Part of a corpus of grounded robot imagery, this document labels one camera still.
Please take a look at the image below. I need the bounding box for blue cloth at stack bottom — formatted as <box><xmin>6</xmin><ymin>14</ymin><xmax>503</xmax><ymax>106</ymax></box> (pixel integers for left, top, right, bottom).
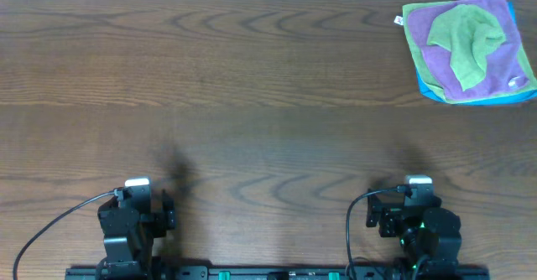
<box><xmin>415</xmin><ymin>2</ymin><xmax>536</xmax><ymax>106</ymax></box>

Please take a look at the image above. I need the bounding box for purple microfiber cloth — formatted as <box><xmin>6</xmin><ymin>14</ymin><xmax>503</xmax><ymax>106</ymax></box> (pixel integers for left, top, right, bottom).
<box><xmin>406</xmin><ymin>0</ymin><xmax>531</xmax><ymax>102</ymax></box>

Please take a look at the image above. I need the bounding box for olive green cloth in stack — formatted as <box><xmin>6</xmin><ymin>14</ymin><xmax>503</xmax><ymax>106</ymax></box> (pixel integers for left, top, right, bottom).
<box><xmin>402</xmin><ymin>1</ymin><xmax>537</xmax><ymax>105</ymax></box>

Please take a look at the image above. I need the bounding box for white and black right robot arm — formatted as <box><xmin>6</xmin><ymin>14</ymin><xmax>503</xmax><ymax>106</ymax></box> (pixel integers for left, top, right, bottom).
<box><xmin>366</xmin><ymin>184</ymin><xmax>461</xmax><ymax>279</ymax></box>

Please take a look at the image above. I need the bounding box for black right camera cable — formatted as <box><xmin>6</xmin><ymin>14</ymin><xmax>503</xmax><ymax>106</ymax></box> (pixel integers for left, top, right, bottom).
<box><xmin>345</xmin><ymin>185</ymin><xmax>414</xmax><ymax>280</ymax></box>

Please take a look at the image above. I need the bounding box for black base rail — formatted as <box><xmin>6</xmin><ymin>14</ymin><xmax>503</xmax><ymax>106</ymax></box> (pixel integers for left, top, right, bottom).
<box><xmin>64</xmin><ymin>266</ymin><xmax>491</xmax><ymax>280</ymax></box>

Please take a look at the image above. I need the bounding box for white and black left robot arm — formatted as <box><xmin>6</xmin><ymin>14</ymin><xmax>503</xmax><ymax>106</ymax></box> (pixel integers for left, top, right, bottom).
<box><xmin>95</xmin><ymin>184</ymin><xmax>176</xmax><ymax>279</ymax></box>

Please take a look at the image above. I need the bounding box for black left camera cable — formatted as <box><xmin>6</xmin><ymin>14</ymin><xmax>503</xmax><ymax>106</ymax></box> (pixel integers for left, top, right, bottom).
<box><xmin>12</xmin><ymin>189</ymin><xmax>127</xmax><ymax>280</ymax></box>

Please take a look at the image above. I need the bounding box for black camera cable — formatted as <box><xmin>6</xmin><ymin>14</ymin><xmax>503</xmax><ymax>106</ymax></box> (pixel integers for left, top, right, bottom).
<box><xmin>12</xmin><ymin>189</ymin><xmax>127</xmax><ymax>280</ymax></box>
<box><xmin>345</xmin><ymin>185</ymin><xmax>414</xmax><ymax>280</ymax></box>

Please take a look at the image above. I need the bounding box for light green microfiber cloth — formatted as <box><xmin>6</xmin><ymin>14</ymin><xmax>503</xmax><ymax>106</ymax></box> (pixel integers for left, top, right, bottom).
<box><xmin>427</xmin><ymin>4</ymin><xmax>506</xmax><ymax>91</ymax></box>

